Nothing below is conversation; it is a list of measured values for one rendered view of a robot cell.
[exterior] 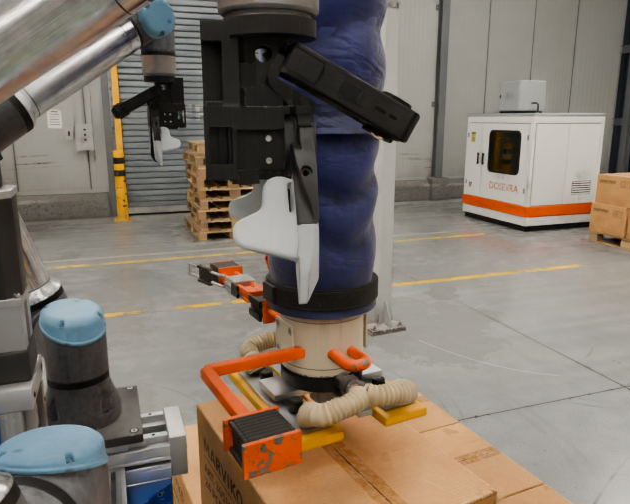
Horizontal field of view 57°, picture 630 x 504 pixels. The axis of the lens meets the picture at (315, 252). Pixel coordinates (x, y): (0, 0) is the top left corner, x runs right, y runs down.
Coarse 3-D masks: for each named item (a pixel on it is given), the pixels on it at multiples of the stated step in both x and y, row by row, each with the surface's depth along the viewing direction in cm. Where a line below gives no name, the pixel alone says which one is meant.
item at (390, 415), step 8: (376, 376) 119; (376, 384) 118; (416, 400) 116; (376, 408) 112; (384, 408) 111; (392, 408) 112; (400, 408) 112; (408, 408) 112; (416, 408) 112; (424, 408) 113; (376, 416) 111; (384, 416) 109; (392, 416) 109; (400, 416) 110; (408, 416) 111; (416, 416) 112; (384, 424) 109; (392, 424) 110
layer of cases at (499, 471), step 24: (432, 408) 220; (192, 432) 204; (432, 432) 204; (456, 432) 204; (192, 456) 189; (456, 456) 189; (480, 456) 189; (504, 456) 189; (192, 480) 177; (504, 480) 177; (528, 480) 177
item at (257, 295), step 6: (252, 294) 141; (258, 294) 142; (252, 300) 138; (258, 300) 135; (264, 300) 134; (252, 306) 141; (258, 306) 135; (264, 306) 134; (252, 312) 139; (258, 312) 137; (264, 312) 135; (258, 318) 136; (264, 318) 135; (270, 318) 136
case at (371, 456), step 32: (224, 416) 135; (320, 448) 122; (352, 448) 122; (384, 448) 122; (416, 448) 122; (224, 480) 127; (256, 480) 111; (288, 480) 111; (320, 480) 111; (352, 480) 111; (384, 480) 111; (416, 480) 111; (448, 480) 111; (480, 480) 111
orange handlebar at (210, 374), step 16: (240, 288) 151; (256, 288) 148; (272, 352) 109; (288, 352) 109; (304, 352) 111; (336, 352) 109; (352, 352) 110; (208, 368) 102; (224, 368) 103; (240, 368) 105; (352, 368) 104; (208, 384) 98; (224, 384) 96; (224, 400) 91
